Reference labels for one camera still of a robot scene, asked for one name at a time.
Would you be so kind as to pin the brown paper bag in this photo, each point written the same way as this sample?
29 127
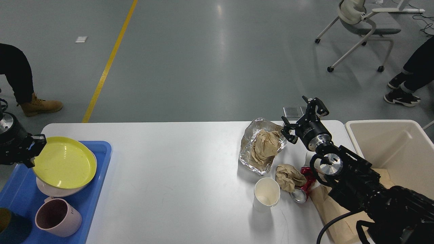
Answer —
344 231

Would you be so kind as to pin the crumpled brown paper ball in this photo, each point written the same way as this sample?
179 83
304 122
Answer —
288 177

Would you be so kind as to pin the crumpled aluminium foil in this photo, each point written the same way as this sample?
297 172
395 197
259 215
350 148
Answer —
247 140

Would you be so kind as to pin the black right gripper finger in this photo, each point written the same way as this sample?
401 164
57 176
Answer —
290 130
315 109

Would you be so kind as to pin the walking person dark trousers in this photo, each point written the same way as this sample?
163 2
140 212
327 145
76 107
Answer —
417 72

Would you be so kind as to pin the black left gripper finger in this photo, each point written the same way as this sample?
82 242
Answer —
38 143
28 162

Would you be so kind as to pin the beige plastic bin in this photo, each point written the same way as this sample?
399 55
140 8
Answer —
399 146

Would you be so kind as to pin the white grey office chair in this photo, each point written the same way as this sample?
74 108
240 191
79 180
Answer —
370 22

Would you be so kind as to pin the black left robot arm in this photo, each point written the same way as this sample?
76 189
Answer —
1 105

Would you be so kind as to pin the blue plastic tray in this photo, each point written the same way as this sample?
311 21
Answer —
21 195

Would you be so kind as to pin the seated person in black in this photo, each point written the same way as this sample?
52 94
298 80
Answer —
14 65

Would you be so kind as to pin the white paper cup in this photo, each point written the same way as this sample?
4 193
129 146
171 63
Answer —
266 194

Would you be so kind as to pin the yellow plate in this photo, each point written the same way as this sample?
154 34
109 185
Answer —
65 163

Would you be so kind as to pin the pink mug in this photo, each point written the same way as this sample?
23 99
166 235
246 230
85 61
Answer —
58 217

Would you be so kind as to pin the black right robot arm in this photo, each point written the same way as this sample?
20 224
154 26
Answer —
399 215

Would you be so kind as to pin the dark green mug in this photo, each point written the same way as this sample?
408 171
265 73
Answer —
14 228

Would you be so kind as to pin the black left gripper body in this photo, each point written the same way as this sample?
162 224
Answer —
14 140

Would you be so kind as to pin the tan boot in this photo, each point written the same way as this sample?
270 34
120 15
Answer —
38 106

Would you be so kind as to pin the crumpled brown paper on foil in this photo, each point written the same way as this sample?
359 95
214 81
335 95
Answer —
265 145

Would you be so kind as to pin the metal floor socket plate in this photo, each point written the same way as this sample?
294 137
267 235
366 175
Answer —
292 112

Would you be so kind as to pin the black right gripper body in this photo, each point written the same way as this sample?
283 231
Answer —
313 134

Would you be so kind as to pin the crushed red soda can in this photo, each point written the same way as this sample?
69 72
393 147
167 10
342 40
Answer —
301 193

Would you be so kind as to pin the pink plate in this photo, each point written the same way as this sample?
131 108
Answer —
57 192

